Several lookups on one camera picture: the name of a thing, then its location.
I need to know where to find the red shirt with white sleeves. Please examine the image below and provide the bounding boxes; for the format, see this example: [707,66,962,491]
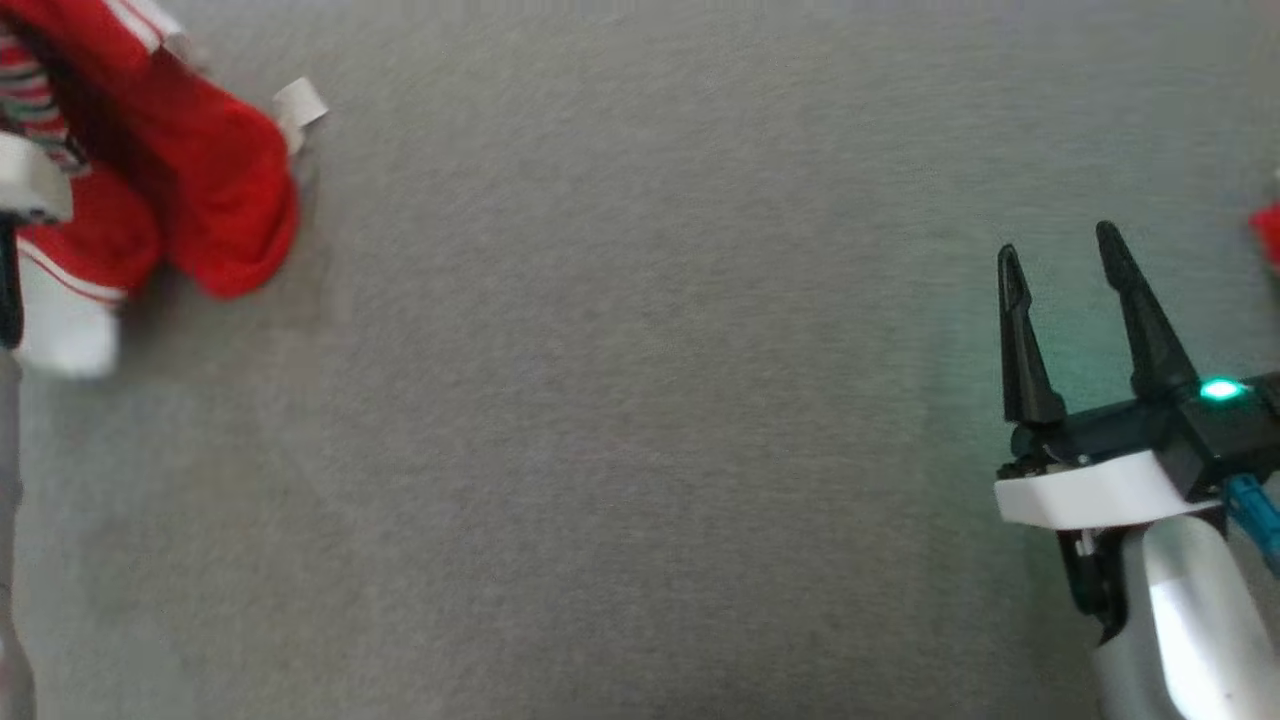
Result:
[0,0,329,379]

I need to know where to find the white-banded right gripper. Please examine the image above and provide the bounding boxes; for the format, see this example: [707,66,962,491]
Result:
[993,220,1226,531]

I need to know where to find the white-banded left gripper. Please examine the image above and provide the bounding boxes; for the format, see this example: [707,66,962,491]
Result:
[0,133,74,226]

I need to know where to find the red white-striped shorts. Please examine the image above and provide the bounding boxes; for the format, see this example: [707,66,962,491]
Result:
[1248,200,1280,273]

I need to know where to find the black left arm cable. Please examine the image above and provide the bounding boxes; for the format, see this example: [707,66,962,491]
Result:
[0,215,23,349]

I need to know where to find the right blue-plug camera cable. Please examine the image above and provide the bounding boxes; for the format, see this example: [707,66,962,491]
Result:
[1225,475,1280,579]

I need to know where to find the large grey sofa seat cushion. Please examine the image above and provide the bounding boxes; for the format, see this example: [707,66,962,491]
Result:
[0,0,1280,720]

